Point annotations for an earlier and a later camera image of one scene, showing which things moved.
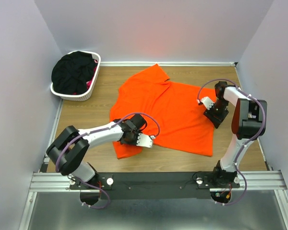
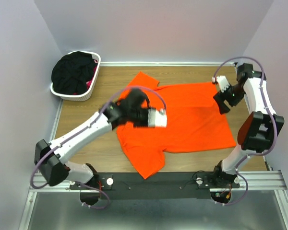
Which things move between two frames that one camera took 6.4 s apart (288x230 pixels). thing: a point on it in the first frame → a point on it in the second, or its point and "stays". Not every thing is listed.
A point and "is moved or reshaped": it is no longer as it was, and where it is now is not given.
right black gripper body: [217, 110] → [233, 95]
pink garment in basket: [88, 83] stays
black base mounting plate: [152, 185] stays
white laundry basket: [82, 97] stays
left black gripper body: [133, 140] → [139, 120]
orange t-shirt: [174, 118] is moved or reshaped
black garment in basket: [71, 72] stays
